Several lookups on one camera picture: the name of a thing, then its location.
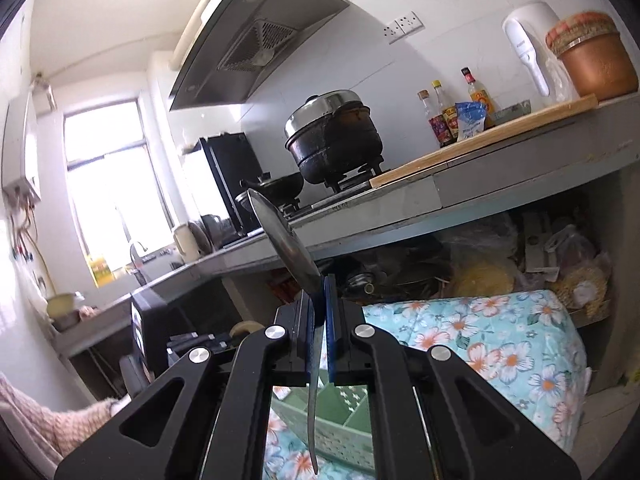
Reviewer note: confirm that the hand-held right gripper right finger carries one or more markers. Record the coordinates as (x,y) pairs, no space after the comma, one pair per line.
(330,330)

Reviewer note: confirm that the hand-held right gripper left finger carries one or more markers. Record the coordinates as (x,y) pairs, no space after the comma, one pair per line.
(308,325)

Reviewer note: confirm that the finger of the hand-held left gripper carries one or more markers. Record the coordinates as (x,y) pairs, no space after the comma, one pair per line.
(200,349)
(184,338)

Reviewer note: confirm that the white spoon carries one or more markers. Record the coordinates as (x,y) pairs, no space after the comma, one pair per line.
(246,329)

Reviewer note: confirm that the green plastic utensil holder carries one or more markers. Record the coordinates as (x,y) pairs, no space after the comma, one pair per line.
(340,425)

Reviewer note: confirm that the person's left forearm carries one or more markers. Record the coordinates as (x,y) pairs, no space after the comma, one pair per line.
(40,425)

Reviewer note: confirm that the metal pot lid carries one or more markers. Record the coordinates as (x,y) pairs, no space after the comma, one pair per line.
(362,282)

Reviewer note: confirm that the yellow labelled bottle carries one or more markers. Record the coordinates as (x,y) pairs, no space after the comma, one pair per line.
(102,272)

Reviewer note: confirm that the sink faucet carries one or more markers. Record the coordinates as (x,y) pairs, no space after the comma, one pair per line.
(134,252)

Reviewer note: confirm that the small metal bowl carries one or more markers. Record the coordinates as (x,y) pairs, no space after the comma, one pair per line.
(67,321)

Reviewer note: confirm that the cream jug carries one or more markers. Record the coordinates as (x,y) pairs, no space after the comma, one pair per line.
(186,245)

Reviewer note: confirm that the yellow basin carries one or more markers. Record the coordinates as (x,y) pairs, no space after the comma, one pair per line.
(62,304)

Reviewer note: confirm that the dark kettle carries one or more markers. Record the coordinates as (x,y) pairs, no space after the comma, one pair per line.
(215,232)

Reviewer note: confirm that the gas stove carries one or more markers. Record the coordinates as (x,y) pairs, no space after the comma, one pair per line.
(320,205)

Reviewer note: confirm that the black wok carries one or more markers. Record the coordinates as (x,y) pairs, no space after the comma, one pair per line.
(280,187)

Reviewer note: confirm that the window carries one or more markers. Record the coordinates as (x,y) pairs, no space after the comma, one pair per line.
(115,185)

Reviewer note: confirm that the yellow mesh bag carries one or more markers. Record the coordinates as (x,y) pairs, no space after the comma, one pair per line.
(482,277)

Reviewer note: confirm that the floral blue blanket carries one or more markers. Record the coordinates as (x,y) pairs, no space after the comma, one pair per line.
(500,340)

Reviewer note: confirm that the black kitchen cabinet appliance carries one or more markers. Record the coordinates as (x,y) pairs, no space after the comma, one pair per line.
(225,170)

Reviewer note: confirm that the large black pot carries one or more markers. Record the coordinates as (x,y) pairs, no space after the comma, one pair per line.
(335,150)

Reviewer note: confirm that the steel pot lid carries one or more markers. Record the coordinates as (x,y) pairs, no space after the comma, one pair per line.
(320,110)

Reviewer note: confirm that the grey concrete kitchen counter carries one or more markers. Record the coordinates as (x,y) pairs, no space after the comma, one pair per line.
(500,185)

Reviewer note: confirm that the white water heater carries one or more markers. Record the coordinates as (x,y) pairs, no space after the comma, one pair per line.
(22,150)

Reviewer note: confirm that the small red label bottle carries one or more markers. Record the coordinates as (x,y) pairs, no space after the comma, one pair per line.
(434,127)

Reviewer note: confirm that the yellow cap sauce bottle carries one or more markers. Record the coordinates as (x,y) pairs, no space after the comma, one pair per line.
(447,117)

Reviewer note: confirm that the blue white packet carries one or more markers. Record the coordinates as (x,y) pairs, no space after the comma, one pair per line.
(471,122)

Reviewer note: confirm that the crumpled plastic bags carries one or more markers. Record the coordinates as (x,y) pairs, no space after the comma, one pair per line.
(575,260)

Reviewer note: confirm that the red cap sauce bottle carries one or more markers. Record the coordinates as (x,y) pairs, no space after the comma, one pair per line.
(475,90)

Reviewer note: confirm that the wooden cutting board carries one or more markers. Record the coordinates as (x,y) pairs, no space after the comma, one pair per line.
(530,125)

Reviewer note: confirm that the grey range hood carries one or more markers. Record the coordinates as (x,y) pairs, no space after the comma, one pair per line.
(240,35)

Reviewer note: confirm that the white electric kettle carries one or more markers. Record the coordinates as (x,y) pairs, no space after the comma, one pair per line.
(530,30)

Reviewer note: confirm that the copper coloured pot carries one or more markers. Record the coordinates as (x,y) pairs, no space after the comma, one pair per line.
(595,65)

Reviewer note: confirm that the white wall socket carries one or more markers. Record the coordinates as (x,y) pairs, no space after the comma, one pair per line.
(402,26)

